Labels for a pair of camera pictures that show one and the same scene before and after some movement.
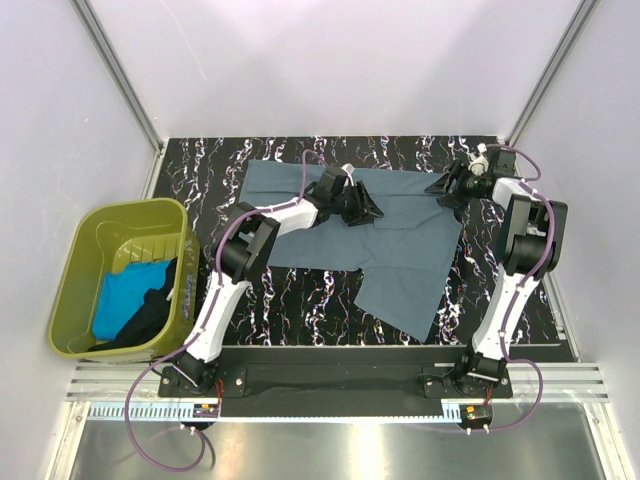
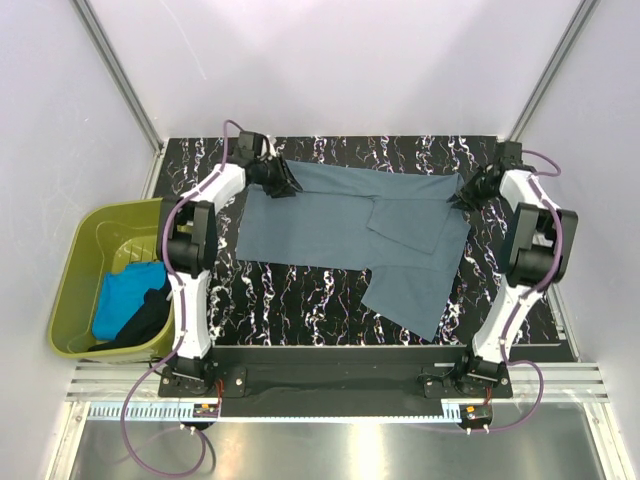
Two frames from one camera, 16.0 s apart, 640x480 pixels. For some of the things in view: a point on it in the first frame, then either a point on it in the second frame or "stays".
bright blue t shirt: [121, 293] stays
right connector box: [475, 414] stays
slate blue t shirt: [405, 256] stays
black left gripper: [363, 209] -> [286, 185]
